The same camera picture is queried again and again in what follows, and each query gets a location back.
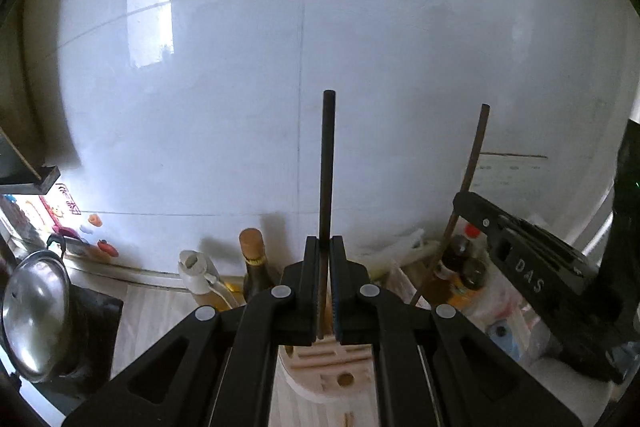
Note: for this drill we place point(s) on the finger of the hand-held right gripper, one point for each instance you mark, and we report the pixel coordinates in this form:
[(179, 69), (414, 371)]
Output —
[(525, 269), (560, 252)]

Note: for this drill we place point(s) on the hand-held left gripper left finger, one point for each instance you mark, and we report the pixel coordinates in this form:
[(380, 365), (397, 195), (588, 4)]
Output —
[(310, 287)]

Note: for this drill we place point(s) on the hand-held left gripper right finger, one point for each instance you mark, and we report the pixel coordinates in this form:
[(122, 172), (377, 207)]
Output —
[(345, 297)]

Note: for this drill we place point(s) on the cream chopstick holder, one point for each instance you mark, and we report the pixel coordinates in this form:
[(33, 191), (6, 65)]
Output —
[(320, 372)]

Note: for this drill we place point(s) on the dark wooden chopstick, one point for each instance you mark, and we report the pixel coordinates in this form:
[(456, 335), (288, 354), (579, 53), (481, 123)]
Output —
[(327, 157), (475, 147)]

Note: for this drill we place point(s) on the person's right forearm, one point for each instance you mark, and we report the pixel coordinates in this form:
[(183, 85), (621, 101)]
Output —
[(565, 397)]

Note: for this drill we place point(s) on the clear plastic bag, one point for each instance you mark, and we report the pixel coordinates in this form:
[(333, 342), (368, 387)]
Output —
[(505, 302)]

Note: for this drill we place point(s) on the black cap sauce bottle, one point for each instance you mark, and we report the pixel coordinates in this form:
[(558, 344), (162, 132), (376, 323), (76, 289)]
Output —
[(474, 274)]

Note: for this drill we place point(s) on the dark soy sauce bottle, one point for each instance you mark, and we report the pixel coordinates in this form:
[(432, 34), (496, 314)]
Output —
[(252, 257)]

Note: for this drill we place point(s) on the blue round object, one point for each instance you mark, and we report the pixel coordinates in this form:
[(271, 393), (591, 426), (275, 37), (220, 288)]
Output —
[(500, 337)]

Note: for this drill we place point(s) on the clear oil bottle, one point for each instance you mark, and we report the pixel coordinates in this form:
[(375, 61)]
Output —
[(197, 272)]

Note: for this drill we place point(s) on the striped cat print mat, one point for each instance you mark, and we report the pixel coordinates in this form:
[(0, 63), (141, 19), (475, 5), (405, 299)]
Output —
[(160, 332)]

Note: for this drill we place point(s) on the black stove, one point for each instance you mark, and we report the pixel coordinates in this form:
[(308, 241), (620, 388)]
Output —
[(95, 332)]

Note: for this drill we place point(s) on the steel wok with lid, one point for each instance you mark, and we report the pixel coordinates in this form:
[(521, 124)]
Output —
[(35, 307)]

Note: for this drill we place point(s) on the black range hood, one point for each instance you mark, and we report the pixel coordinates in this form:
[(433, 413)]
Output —
[(20, 167)]

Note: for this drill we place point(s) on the group of wall stickers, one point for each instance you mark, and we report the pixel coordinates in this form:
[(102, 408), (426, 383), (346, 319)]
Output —
[(105, 248)]

